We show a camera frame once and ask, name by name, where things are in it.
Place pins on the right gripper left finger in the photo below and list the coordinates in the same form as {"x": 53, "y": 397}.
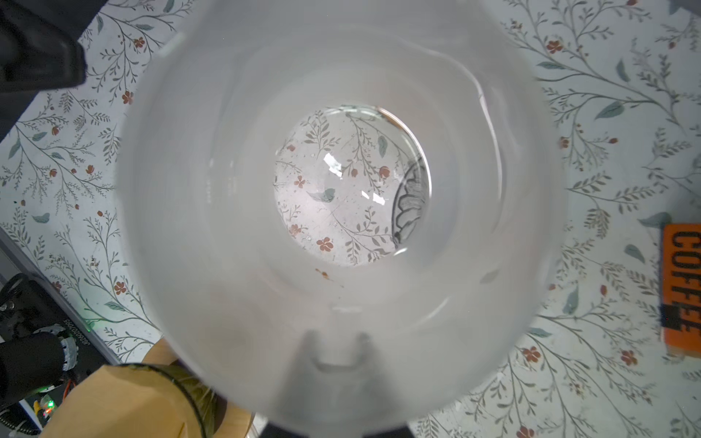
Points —
{"x": 295, "y": 397}

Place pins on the floral table mat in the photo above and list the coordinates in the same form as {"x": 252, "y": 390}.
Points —
{"x": 623, "y": 81}

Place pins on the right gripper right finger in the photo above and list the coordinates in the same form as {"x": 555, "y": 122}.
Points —
{"x": 375, "y": 390}

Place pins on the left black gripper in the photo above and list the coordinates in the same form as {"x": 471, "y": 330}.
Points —
{"x": 40, "y": 51}

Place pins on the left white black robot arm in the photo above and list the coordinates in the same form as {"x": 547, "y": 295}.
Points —
{"x": 45, "y": 346}

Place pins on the green glass dripper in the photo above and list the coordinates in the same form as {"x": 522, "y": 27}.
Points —
{"x": 208, "y": 407}

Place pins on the orange coffee filter holder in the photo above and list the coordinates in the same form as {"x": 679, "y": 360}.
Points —
{"x": 680, "y": 289}

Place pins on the clear frosted glass dripper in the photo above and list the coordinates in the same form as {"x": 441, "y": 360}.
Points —
{"x": 385, "y": 167}

